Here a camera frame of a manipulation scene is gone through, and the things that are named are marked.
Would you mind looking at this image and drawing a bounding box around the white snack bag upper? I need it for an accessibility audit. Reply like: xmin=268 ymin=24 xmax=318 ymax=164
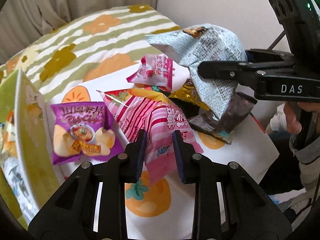
xmin=2 ymin=157 xmax=35 ymax=223

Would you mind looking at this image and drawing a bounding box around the green cardboard box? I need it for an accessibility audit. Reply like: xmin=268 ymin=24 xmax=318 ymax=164
xmin=1 ymin=69 xmax=65 ymax=228

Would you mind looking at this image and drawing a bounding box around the person's right hand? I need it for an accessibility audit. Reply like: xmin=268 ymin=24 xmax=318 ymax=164
xmin=283 ymin=101 xmax=320 ymax=135

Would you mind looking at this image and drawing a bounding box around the orange snack bag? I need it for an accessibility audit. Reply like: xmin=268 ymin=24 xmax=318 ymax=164
xmin=1 ymin=110 xmax=17 ymax=166

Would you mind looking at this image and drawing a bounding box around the dark purple snack bag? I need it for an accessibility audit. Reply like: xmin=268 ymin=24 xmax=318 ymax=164
xmin=188 ymin=92 xmax=257 ymax=145

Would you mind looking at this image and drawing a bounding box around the silver grey snack bag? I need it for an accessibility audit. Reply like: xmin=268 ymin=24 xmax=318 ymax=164
xmin=145 ymin=23 xmax=247 ymax=121

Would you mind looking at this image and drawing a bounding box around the black cable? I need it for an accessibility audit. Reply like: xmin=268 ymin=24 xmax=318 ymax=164
xmin=267 ymin=29 xmax=287 ymax=51

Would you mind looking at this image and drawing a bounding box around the yellow chocolate snack bag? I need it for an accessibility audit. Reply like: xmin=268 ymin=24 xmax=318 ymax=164
xmin=169 ymin=78 xmax=210 ymax=111

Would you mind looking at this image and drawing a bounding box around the purple potato chips bag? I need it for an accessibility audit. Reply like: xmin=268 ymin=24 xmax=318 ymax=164
xmin=50 ymin=101 xmax=123 ymax=165

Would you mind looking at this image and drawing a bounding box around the white persimmon print cloth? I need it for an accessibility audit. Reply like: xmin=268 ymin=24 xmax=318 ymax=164
xmin=46 ymin=73 xmax=279 ymax=239

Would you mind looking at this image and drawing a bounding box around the beige curtain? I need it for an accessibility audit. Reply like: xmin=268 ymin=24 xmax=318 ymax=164
xmin=1 ymin=0 xmax=157 ymax=63

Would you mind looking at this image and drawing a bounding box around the small pink strawberry bag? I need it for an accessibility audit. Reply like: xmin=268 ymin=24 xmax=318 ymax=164
xmin=126 ymin=54 xmax=190 ymax=92

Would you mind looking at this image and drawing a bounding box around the floral striped quilt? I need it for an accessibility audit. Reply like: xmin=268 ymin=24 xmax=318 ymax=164
xmin=1 ymin=4 xmax=180 ymax=100

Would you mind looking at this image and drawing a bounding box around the pink striped snack bag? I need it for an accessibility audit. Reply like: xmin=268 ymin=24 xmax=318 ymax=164
xmin=100 ymin=88 xmax=203 ymax=186

